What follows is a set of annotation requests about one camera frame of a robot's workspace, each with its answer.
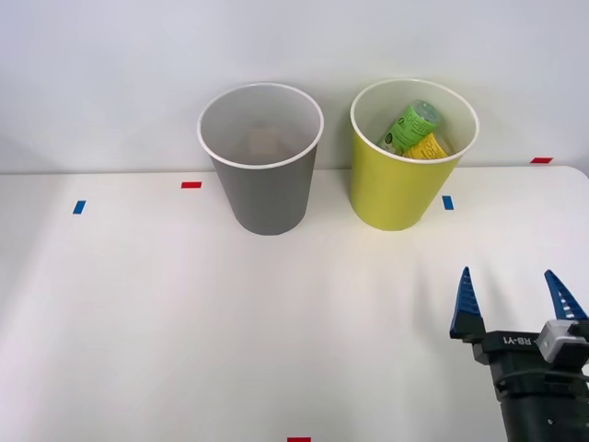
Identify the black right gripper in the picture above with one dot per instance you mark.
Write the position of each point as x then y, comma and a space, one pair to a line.
515, 343

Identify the yellow label plastic bottle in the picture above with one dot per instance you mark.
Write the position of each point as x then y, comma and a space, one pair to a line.
428, 149

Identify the green label plastic bottle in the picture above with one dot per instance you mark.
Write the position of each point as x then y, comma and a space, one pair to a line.
412, 124

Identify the grey plastic waste bin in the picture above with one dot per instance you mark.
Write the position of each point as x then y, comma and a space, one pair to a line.
269, 198

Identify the yellow-green plastic waste bin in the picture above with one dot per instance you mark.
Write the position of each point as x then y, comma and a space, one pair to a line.
396, 193

